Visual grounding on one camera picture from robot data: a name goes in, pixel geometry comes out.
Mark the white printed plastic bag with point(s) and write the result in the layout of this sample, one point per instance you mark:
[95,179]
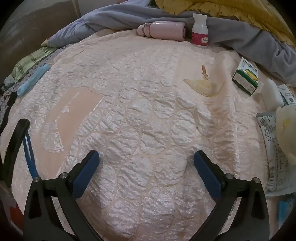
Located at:
[269,143]

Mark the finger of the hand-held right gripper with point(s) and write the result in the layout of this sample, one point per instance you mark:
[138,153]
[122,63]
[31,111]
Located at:
[30,153]

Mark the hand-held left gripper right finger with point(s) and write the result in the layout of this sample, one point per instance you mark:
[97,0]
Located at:
[208,176]

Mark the yellow ruffled pillow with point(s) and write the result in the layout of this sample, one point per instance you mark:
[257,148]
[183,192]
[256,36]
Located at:
[231,9]

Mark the green plaid cloth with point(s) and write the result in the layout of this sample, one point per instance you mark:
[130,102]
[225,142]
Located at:
[30,60]

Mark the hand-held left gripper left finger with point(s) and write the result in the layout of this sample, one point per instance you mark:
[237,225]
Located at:
[86,173]

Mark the red printed bag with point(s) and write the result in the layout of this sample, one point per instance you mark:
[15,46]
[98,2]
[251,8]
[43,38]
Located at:
[16,213]

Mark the pink quilted bedspread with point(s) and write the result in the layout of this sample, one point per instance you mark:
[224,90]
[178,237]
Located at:
[138,104]

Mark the white pill bottle pink label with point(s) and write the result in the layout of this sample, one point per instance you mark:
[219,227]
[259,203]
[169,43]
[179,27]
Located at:
[200,32]

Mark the white carton with blue print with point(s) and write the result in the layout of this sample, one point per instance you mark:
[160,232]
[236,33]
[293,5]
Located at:
[270,95]

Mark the blue packet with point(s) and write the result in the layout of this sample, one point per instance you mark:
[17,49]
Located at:
[286,210]

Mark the grey fleece blanket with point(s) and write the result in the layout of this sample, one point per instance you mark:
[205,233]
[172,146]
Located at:
[231,34]

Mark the pale yellow wad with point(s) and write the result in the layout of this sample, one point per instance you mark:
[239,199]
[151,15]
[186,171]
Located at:
[286,129]

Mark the black cloth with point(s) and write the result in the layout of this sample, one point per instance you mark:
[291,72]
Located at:
[11,99]

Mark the green white drink carton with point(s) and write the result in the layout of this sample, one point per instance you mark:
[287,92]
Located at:
[288,95]

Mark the blue face mask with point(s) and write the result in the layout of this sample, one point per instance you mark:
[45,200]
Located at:
[32,81]

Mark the green white carton box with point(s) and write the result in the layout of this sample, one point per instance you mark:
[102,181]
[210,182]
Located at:
[245,77]

